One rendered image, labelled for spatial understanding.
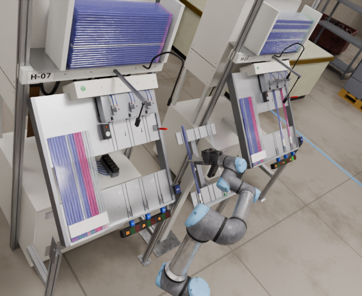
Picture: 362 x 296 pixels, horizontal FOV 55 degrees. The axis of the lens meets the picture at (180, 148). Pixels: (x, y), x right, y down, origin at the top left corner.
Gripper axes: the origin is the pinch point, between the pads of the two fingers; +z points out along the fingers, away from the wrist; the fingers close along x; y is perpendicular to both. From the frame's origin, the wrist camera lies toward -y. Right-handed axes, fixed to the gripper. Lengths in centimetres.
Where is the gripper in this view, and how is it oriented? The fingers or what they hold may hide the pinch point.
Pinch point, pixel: (195, 158)
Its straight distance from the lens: 208.2
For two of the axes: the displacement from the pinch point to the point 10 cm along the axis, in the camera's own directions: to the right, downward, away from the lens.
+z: -6.8, -1.4, 7.2
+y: -0.7, -9.7, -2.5
